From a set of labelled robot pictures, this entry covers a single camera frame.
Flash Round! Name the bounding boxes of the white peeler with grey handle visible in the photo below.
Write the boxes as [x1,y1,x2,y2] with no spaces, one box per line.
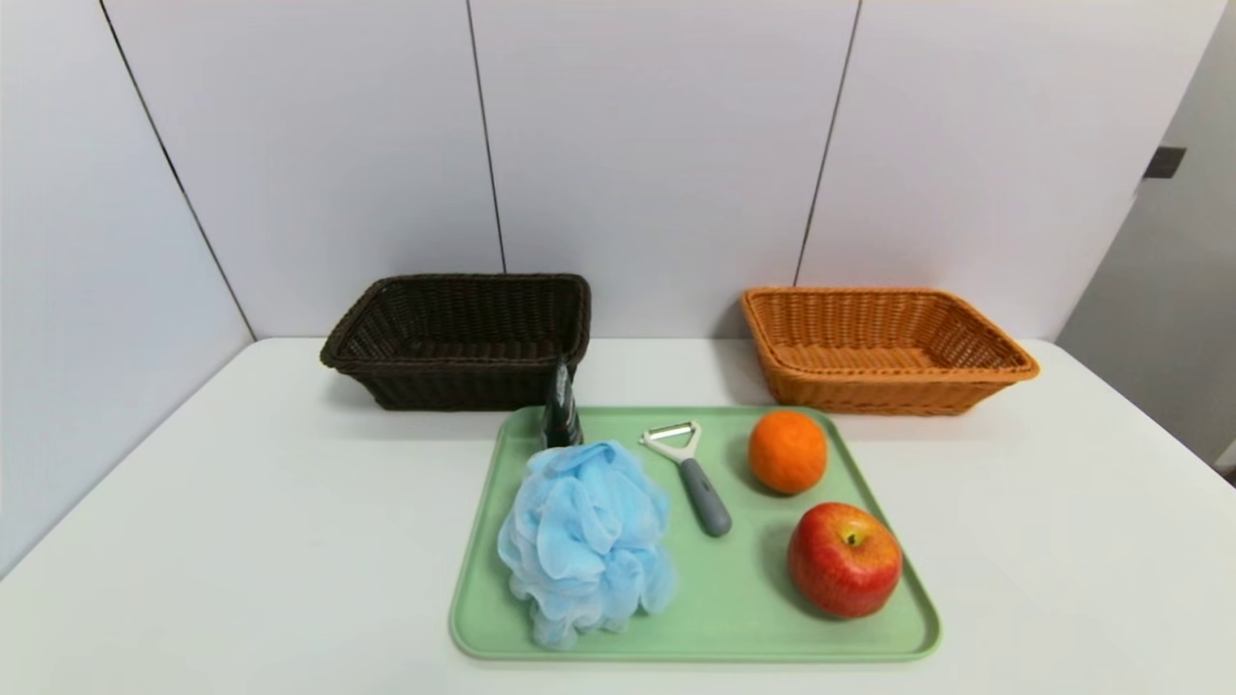
[638,421,733,539]

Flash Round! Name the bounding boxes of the green plastic tray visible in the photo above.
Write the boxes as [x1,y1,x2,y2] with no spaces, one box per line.
[449,404,942,664]

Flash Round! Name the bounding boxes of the blue mesh bath loofah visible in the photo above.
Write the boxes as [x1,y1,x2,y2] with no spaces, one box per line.
[496,441,677,652]

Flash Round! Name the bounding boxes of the dark brown wicker basket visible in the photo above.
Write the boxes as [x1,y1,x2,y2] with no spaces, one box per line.
[320,273,592,412]

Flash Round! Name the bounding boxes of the red apple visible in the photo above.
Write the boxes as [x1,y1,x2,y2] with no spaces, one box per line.
[787,502,904,620]

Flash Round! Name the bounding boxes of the orange fruit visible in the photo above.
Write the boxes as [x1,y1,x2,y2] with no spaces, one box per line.
[748,410,829,496]

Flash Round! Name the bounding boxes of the orange wicker basket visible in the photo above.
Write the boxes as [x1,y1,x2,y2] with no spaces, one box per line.
[741,286,1041,417]

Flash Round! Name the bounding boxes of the black cosmetic tube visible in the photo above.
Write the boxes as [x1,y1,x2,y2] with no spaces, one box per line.
[541,355,584,450]

